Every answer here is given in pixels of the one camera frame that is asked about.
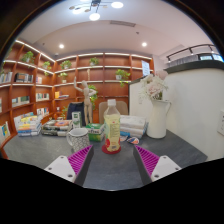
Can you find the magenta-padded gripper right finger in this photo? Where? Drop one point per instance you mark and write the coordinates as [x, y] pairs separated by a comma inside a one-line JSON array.
[[165, 168]]

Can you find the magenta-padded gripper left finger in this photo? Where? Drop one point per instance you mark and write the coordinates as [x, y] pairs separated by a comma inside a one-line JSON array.
[[61, 168]]

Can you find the yellow drink bottle white cap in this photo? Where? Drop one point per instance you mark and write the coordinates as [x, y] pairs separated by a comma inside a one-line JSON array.
[[112, 130]]

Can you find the white geometric patterned mug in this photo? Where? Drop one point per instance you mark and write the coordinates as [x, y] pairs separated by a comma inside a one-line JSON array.
[[80, 140]]

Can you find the dark magazine stack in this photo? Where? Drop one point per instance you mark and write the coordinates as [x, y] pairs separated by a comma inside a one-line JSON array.
[[56, 127]]

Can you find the small white snack packet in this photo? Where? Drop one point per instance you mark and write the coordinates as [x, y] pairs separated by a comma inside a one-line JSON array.
[[123, 138], [134, 140]]

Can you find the white pitcher vase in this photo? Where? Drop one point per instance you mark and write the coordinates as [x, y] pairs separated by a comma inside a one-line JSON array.
[[157, 120]]

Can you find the green tissue box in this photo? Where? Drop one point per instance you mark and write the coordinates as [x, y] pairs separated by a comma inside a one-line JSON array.
[[95, 131]]

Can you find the white green drink carton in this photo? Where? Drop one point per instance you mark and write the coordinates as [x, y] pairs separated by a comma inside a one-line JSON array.
[[76, 120]]

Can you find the colourful book stack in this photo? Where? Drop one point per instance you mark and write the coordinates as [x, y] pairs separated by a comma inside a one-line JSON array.
[[29, 126]]

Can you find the dark chair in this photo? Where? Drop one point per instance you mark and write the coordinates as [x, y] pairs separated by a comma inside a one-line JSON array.
[[75, 110]]

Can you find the wooden artist mannequin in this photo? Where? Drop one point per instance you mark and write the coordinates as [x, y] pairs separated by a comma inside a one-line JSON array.
[[87, 100]]

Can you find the green leafy potted plant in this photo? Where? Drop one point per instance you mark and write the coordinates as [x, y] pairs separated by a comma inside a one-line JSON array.
[[93, 95]]

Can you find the white pink flower bouquet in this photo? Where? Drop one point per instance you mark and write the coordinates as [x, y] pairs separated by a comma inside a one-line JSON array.
[[151, 86]]

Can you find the brown wooden shelf unit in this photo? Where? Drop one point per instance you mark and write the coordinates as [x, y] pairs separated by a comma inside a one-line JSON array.
[[30, 90]]

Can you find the black metal railing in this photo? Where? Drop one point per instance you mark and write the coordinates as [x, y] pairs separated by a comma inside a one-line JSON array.
[[190, 50]]

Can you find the round recessed ceiling spotlight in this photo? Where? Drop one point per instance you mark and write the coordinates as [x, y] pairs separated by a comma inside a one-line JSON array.
[[61, 46], [144, 44]]

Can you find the ceiling air vent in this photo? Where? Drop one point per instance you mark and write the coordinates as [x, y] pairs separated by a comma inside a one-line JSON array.
[[122, 24]]

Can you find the multi-bulb ceiling lamp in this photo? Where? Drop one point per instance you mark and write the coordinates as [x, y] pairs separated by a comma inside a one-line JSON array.
[[94, 10]]

